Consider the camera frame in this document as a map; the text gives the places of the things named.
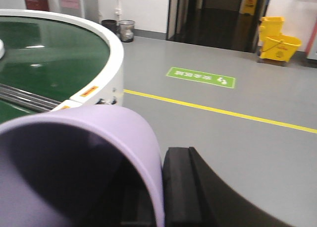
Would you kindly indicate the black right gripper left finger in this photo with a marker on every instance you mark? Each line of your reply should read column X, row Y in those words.
column 126, row 201

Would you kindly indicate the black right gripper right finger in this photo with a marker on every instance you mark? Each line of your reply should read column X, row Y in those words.
column 195, row 196

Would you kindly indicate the purple plastic cup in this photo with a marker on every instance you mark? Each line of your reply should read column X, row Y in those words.
column 55, row 167

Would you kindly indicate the white outer conveyor rim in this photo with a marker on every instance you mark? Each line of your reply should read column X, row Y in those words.
column 107, row 86

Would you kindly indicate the steel conveyor rollers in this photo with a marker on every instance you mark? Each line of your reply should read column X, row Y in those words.
column 27, row 99

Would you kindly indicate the green circular conveyor belt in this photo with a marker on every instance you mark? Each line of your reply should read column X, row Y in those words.
column 49, row 58

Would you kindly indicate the black waste bin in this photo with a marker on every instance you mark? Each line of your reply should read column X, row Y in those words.
column 111, row 25

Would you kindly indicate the yellow mop bucket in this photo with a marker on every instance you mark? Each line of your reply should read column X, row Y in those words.
column 275, row 45

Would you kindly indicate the yellow wet floor sign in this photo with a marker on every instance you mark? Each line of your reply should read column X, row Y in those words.
column 248, row 7

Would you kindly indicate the wire mesh waste bin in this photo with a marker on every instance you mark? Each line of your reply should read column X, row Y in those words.
column 126, row 30

